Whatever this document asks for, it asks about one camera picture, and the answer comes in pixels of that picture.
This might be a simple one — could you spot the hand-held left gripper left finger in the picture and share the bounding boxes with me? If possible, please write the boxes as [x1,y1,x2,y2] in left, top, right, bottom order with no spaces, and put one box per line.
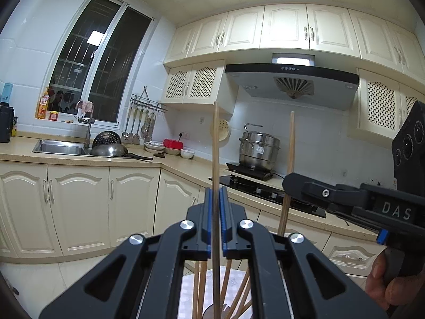
[39,188,213,319]

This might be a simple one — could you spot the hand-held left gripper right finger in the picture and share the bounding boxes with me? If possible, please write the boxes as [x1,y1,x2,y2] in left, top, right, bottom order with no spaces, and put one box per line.
[220,187,389,319]

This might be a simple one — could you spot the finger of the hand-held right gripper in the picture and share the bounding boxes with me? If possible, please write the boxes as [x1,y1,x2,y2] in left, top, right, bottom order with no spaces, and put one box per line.
[282,172,362,217]

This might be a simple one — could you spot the wooden chopstick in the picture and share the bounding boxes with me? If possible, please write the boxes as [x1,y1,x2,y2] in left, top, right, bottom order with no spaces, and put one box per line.
[277,111,296,237]
[212,101,221,319]

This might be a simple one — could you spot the person's right hand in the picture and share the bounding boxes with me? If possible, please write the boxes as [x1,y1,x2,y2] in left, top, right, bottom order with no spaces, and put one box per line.
[365,254,425,310]

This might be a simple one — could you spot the black gas hob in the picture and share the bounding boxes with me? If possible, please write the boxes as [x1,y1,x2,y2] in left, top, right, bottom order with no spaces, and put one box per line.
[209,173,328,219]

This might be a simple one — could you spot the bundle of chopsticks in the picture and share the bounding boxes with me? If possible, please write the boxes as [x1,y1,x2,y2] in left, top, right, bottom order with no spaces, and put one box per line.
[192,259,253,319]

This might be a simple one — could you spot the black induction cooker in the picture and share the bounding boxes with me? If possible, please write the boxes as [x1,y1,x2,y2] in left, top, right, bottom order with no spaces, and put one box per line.
[226,162,277,182]

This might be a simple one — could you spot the stainless steel stockpot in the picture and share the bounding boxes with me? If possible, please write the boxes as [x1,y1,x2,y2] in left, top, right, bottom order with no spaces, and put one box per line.
[238,124,281,172]

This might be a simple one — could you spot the pink checked tablecloth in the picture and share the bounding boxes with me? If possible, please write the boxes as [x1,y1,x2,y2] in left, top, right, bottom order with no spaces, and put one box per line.
[180,262,250,319]

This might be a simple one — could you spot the black and steel range hood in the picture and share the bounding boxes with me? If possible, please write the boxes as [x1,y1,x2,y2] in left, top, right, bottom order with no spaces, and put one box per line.
[225,53,360,111]

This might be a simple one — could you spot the cream lower kitchen cabinets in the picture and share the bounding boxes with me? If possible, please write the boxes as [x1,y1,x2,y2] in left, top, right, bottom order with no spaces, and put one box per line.
[0,159,389,276]

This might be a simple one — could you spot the steel faucet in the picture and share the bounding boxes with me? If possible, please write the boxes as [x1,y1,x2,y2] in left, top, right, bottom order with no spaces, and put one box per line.
[78,116,95,148]

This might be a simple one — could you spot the stainless steel sink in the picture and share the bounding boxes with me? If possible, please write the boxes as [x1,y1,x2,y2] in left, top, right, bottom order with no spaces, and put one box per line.
[32,139,92,156]

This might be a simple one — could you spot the barred kitchen window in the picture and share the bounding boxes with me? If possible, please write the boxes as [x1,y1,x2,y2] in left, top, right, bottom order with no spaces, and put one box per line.
[46,0,155,123]

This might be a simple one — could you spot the yellow oil bottle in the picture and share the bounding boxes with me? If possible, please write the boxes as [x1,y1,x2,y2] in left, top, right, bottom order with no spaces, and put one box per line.
[35,87,50,119]

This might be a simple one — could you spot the black countertop appliance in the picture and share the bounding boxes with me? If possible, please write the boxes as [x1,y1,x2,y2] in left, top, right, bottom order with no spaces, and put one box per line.
[0,103,15,143]

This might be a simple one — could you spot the metal spork with black handle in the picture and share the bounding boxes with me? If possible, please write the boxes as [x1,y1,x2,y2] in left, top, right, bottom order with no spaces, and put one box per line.
[203,302,233,319]

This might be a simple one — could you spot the round cream wall board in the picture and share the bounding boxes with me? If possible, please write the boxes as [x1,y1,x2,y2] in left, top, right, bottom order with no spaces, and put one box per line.
[210,119,231,140]

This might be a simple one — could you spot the steel wok with black handle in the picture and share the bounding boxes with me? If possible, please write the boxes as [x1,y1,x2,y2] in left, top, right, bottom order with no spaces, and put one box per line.
[90,144,153,162]

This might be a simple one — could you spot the wall rack with hanging utensils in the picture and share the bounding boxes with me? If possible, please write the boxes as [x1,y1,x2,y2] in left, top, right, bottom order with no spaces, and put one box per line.
[121,86,168,145]

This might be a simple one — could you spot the cream upper wall cabinets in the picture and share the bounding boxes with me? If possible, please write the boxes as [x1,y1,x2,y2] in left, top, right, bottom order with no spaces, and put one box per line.
[161,4,425,140]

